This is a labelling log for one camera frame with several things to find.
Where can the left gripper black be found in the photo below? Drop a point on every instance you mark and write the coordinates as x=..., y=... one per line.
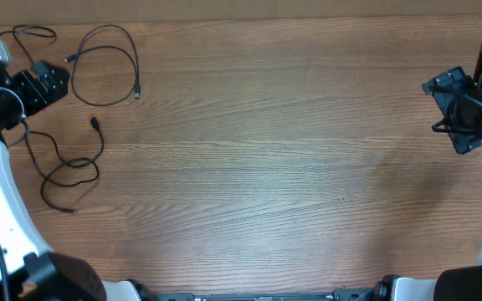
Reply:
x=40, y=99

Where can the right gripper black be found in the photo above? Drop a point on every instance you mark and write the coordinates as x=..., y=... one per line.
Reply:
x=454, y=79

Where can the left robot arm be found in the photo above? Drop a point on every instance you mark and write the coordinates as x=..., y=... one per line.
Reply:
x=29, y=269

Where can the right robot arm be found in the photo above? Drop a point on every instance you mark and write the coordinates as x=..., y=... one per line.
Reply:
x=453, y=284

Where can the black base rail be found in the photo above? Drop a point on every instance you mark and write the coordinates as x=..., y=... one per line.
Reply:
x=341, y=294

